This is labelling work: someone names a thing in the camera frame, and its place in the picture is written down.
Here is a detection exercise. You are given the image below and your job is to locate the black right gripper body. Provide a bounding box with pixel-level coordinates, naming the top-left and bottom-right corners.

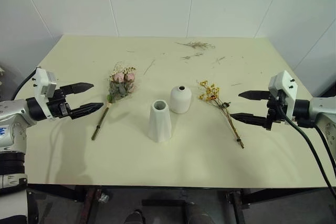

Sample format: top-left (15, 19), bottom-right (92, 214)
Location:
top-left (264, 90), bottom-right (287, 131)

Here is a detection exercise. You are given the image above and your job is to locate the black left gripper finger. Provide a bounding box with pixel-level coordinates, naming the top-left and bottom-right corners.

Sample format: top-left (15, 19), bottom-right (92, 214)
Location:
top-left (60, 82), bottom-right (95, 95)
top-left (68, 102), bottom-right (104, 120)

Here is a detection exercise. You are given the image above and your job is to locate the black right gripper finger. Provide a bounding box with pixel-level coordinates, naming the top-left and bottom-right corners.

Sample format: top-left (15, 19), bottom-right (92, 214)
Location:
top-left (229, 112), bottom-right (269, 128)
top-left (238, 90), bottom-right (271, 101)

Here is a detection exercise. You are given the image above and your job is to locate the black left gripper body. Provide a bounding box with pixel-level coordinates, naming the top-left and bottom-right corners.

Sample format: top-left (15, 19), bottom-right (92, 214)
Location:
top-left (46, 88), bottom-right (72, 120)

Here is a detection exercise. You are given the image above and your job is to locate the short round white vase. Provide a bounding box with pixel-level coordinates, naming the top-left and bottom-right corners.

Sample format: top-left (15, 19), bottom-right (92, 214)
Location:
top-left (170, 85), bottom-right (192, 114)

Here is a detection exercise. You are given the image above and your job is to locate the tall white faceted vase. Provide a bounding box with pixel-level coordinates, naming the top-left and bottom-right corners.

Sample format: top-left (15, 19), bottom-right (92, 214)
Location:
top-left (146, 100), bottom-right (173, 143)

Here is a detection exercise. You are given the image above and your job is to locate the yellow dried flower sprig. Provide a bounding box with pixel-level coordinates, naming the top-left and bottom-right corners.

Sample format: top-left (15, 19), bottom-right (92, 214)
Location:
top-left (196, 79), bottom-right (245, 149)

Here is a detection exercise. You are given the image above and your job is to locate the pink dried rose bouquet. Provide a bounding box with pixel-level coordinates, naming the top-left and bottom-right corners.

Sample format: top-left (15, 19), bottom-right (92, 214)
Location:
top-left (91, 60), bottom-right (138, 141)

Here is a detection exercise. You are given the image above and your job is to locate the dried grass sprig debris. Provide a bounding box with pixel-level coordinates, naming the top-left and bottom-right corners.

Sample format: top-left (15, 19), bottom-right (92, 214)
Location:
top-left (175, 40), bottom-right (216, 50)

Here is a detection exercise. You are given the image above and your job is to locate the dark rounded shape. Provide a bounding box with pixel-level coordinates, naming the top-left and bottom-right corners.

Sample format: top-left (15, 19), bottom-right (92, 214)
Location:
top-left (123, 209), bottom-right (146, 224)

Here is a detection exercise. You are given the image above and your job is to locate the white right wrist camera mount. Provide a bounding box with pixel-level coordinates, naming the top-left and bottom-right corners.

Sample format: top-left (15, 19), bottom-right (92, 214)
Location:
top-left (268, 70), bottom-right (299, 121)

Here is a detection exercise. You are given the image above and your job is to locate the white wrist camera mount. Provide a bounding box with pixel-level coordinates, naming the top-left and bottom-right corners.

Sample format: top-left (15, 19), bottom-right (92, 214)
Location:
top-left (32, 67), bottom-right (58, 118)
top-left (268, 70), bottom-right (299, 121)

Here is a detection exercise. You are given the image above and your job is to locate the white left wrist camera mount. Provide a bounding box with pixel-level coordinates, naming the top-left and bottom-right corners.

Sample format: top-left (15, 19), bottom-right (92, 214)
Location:
top-left (32, 67), bottom-right (58, 118)

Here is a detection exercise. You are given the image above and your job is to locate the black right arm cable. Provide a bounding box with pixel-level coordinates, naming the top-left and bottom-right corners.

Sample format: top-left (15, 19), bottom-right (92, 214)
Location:
top-left (277, 98), bottom-right (336, 198)

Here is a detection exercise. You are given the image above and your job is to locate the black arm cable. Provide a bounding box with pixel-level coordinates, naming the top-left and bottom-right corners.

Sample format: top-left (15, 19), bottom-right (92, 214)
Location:
top-left (11, 69), bottom-right (37, 99)
top-left (277, 98), bottom-right (336, 198)

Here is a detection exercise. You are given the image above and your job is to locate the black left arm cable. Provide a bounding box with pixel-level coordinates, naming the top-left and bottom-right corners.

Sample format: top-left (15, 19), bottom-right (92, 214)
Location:
top-left (11, 69), bottom-right (37, 99)

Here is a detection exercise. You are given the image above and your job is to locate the black metal table frame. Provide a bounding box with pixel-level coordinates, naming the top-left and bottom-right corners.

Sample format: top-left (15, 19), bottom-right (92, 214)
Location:
top-left (26, 183), bottom-right (336, 224)

